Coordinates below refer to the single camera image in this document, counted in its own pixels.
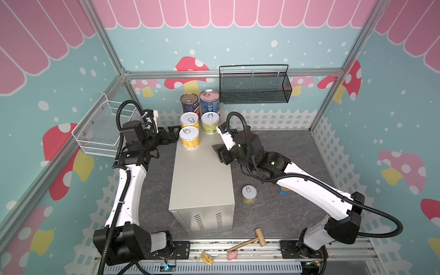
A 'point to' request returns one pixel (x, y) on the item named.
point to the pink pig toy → (232, 255)
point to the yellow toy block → (207, 258)
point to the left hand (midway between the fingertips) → (172, 130)
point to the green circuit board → (168, 267)
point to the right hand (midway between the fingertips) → (219, 141)
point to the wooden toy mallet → (260, 238)
